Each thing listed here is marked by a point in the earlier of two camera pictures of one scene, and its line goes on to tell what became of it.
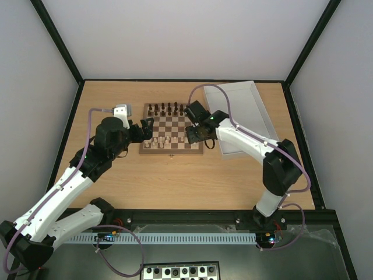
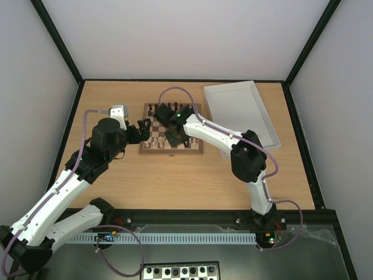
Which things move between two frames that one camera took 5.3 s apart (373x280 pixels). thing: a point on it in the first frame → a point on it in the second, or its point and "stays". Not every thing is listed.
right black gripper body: [195, 133] → [176, 137]
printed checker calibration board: [180, 270] stays
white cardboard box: [249, 111] stays
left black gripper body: [137, 137] stays
